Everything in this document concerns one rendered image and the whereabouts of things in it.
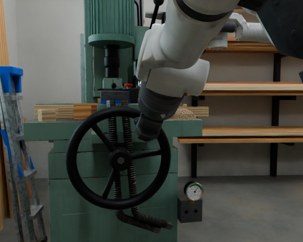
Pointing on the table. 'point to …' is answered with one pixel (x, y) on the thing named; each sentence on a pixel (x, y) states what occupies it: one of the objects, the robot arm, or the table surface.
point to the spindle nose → (111, 61)
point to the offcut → (46, 115)
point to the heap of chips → (183, 114)
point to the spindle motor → (111, 23)
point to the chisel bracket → (112, 82)
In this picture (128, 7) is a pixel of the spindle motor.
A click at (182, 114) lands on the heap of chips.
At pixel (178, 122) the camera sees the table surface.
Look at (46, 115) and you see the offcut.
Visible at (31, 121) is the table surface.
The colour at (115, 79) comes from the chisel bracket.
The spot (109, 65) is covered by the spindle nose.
